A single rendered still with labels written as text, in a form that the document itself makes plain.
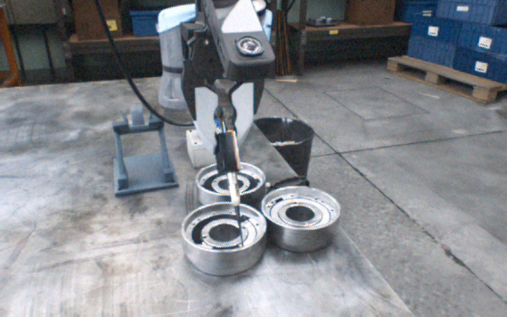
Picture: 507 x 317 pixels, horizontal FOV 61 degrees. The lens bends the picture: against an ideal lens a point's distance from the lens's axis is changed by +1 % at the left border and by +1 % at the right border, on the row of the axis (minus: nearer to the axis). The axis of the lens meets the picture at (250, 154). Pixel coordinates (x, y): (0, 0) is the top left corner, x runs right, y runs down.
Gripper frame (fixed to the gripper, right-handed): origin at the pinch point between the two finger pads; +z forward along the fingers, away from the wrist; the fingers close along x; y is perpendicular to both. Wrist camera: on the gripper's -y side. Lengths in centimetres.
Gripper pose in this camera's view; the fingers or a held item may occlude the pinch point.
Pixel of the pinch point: (224, 145)
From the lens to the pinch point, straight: 51.8
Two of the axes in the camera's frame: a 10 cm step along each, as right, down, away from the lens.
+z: 0.0, 9.0, 4.4
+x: -9.6, 1.3, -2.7
